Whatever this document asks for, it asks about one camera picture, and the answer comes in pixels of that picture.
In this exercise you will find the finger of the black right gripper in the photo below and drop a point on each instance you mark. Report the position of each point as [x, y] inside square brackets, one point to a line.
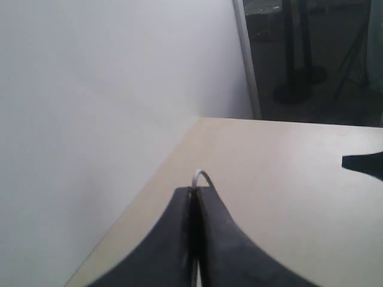
[370, 164]

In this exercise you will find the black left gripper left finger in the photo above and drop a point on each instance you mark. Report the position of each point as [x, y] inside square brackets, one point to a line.
[164, 256]

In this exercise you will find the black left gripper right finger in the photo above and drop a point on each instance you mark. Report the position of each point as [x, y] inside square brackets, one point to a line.
[229, 257]

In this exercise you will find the white wired earphones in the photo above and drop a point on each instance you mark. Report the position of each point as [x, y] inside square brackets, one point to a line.
[197, 232]

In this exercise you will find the black tripod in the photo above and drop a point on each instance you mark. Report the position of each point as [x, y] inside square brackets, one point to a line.
[353, 67]

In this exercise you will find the white wall edge post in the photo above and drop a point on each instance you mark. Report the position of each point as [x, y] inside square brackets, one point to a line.
[247, 59]

